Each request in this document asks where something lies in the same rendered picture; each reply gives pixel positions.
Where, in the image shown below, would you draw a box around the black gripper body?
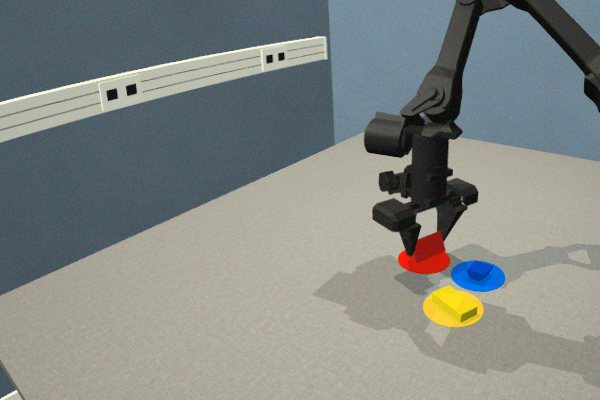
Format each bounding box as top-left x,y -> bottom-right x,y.
372,162 -> 478,232

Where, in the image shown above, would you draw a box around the yellow block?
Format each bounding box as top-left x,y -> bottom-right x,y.
432,285 -> 478,323

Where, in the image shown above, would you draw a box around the blue block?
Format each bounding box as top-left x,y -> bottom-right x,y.
467,260 -> 493,281

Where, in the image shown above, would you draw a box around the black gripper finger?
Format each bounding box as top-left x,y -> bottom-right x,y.
399,223 -> 421,256
436,204 -> 467,242

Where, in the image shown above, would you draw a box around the red circle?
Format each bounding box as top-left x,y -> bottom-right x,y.
398,250 -> 450,274

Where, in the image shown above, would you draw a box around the yellow circle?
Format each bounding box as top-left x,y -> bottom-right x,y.
423,290 -> 484,328

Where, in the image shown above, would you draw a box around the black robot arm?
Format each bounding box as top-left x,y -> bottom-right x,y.
364,0 -> 600,198

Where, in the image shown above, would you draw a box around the blue circle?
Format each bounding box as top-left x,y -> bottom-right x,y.
451,261 -> 505,292

